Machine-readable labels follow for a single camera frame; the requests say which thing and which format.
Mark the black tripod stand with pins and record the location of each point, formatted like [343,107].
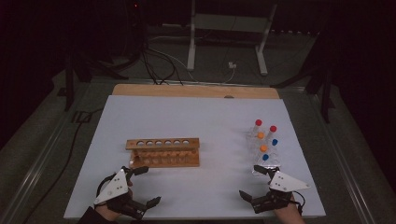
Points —
[69,87]
[325,96]

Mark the blue-capped clear test tube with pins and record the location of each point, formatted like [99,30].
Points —
[274,142]
[265,157]

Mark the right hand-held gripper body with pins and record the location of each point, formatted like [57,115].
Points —
[286,183]

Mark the person's left hand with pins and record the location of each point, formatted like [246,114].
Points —
[107,213]

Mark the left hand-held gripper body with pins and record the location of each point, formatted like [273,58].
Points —
[115,188]

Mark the wooden test tube rack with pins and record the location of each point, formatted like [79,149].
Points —
[163,144]

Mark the clear acrylic test tube rack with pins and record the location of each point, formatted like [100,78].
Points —
[273,162]

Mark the white metal stand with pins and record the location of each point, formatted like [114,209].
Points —
[229,22]

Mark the person's right hand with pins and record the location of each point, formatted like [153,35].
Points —
[288,216]

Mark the white plug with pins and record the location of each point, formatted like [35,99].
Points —
[232,65]

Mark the white table mat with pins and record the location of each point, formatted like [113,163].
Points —
[193,118]

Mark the orange-capped clear test tube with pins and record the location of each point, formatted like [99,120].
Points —
[260,135]
[263,148]

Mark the red-capped clear test tube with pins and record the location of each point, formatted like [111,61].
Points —
[258,122]
[273,128]

